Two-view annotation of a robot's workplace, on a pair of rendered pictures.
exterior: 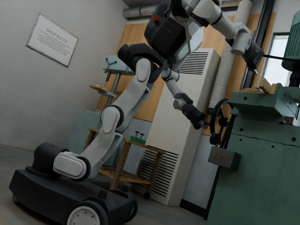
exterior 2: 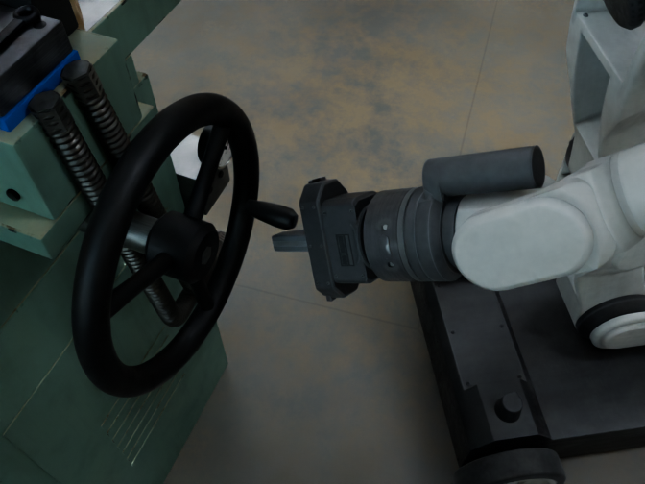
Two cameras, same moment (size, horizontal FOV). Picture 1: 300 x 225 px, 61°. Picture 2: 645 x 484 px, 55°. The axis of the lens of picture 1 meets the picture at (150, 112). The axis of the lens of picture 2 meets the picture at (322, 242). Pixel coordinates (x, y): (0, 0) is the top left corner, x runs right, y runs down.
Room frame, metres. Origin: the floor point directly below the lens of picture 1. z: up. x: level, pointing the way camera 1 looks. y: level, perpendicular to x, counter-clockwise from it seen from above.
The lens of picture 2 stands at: (1.90, -0.47, 1.28)
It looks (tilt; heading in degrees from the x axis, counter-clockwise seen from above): 53 degrees down; 156
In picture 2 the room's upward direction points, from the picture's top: straight up
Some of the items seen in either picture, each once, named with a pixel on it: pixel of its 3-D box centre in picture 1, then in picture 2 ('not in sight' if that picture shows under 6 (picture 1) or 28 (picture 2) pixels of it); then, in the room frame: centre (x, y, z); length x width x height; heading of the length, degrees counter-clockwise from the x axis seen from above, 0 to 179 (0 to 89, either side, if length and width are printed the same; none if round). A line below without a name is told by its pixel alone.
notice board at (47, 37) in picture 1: (54, 41); not in sight; (3.33, 1.53, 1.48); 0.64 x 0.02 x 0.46; 141
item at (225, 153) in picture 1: (223, 158); (182, 169); (1.21, -0.40, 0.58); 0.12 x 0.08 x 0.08; 44
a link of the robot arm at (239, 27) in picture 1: (237, 35); not in sight; (1.13, -0.28, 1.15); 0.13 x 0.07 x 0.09; 126
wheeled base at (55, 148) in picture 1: (76, 182); (594, 314); (1.54, 0.28, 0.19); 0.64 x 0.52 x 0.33; 74
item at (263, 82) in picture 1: (282, 106); not in sight; (1.23, -0.63, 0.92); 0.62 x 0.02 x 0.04; 134
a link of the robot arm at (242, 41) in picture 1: (239, 45); not in sight; (1.17, -0.32, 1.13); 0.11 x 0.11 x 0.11; 44
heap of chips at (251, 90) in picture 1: (252, 92); not in sight; (1.17, -0.44, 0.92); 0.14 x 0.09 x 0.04; 44
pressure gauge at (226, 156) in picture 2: (215, 141); (215, 149); (1.26, -0.36, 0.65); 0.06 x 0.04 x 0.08; 134
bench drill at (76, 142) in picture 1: (106, 112); not in sight; (3.37, 0.56, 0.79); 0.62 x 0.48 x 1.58; 52
